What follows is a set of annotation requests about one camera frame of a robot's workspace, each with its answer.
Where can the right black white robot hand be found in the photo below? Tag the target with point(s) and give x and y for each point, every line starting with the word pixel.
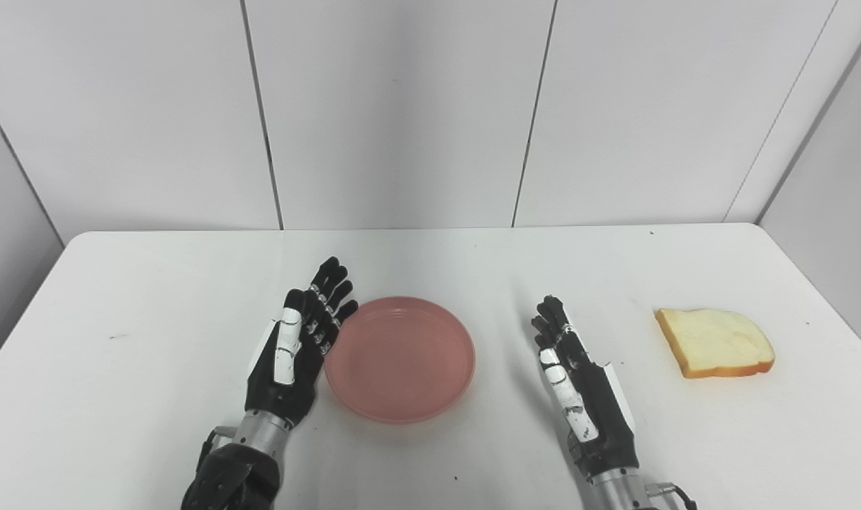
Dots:
pixel 589 404

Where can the slice of white bread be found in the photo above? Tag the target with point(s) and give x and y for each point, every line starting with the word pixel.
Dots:
pixel 717 341

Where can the pink round plate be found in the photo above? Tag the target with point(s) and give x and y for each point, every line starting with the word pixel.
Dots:
pixel 400 360

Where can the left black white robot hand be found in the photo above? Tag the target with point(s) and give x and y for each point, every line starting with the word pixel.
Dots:
pixel 288 368

